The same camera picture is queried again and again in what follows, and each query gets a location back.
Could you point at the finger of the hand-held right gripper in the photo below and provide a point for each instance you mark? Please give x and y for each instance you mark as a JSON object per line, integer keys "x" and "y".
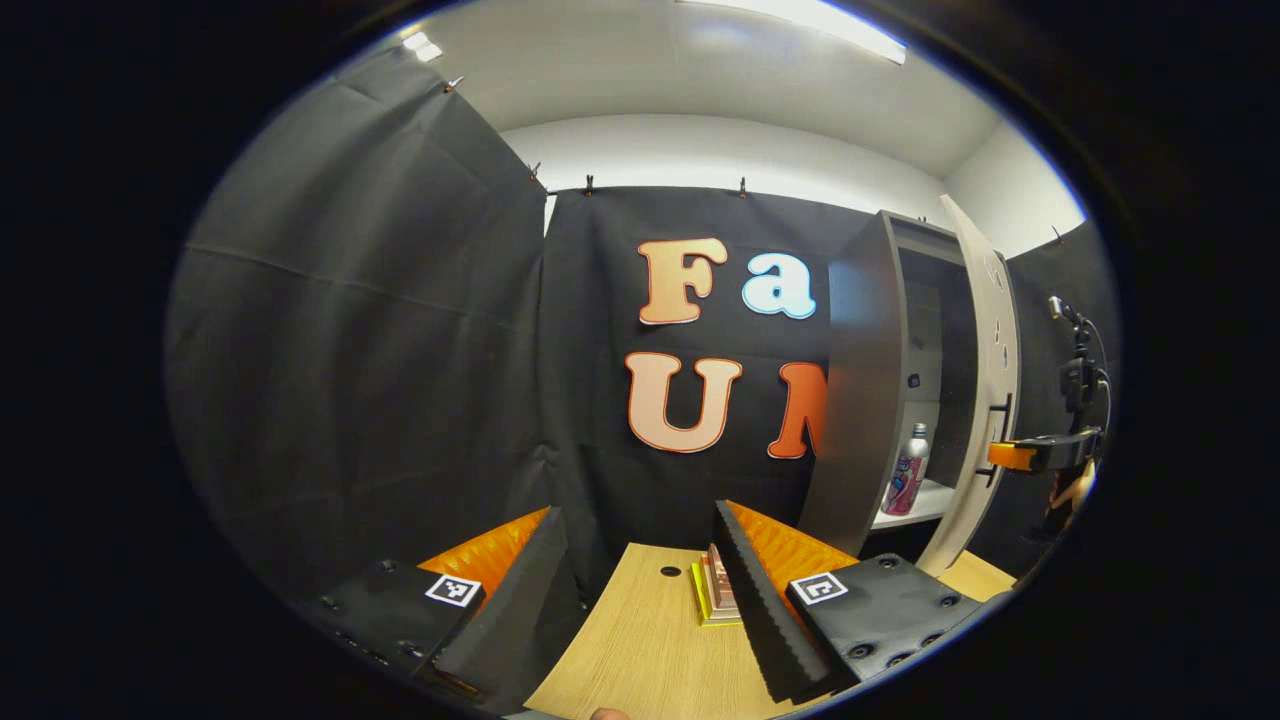
{"x": 1010, "y": 456}

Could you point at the row of black cloth clamps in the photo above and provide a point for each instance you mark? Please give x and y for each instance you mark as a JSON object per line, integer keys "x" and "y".
{"x": 589, "y": 184}

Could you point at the ceiling light panel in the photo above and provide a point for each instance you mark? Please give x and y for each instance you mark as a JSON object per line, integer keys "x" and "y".
{"x": 422, "y": 46}

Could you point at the cream cabinet door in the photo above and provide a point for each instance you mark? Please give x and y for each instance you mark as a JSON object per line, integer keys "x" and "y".
{"x": 975, "y": 520}

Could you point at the silver bottle with pink label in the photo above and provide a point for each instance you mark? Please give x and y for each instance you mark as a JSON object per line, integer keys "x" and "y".
{"x": 905, "y": 480}

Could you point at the yellow book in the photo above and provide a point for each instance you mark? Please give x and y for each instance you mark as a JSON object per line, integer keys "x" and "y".
{"x": 700, "y": 600}

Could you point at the black backdrop cloth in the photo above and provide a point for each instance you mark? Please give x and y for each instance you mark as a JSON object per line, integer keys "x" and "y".
{"x": 330, "y": 400}

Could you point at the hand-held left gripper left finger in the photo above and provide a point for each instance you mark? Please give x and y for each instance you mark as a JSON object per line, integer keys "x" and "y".
{"x": 510, "y": 620}

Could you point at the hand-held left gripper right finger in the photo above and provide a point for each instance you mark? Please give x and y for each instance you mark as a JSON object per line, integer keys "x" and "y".
{"x": 770, "y": 630}

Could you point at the dark grey cabinet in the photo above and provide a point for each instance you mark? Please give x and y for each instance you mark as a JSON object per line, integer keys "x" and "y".
{"x": 860, "y": 400}

